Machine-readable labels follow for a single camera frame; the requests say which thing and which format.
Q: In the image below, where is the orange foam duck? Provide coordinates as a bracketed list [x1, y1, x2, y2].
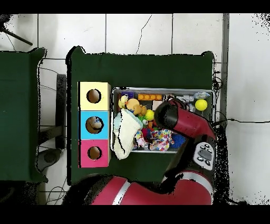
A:
[125, 98, 148, 117]

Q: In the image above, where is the cream knit cloth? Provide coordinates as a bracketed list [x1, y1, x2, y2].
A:
[113, 109, 143, 161]

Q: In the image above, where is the black cable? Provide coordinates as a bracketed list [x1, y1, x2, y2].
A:
[217, 118, 270, 127]

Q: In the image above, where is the shallow clear mesh bin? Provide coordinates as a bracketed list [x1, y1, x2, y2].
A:
[111, 88, 215, 155]

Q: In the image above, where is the wooden box with three holes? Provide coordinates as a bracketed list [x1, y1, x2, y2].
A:
[78, 81, 111, 169]

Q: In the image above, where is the orange toy brick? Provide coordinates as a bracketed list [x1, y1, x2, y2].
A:
[138, 94, 163, 101]

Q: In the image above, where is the clear plastic blue label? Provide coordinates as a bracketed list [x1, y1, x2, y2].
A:
[185, 102, 197, 113]

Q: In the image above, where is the small yellow rubber duck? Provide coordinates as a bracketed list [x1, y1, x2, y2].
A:
[118, 95, 128, 110]

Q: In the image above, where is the small yellow ball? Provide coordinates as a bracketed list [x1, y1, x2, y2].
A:
[144, 109, 156, 122]

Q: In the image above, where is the green cloth side table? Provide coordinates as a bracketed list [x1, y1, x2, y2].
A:
[0, 48, 47, 183]

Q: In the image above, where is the multicolour polka dot cloth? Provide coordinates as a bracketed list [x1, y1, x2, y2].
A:
[149, 128, 175, 152]

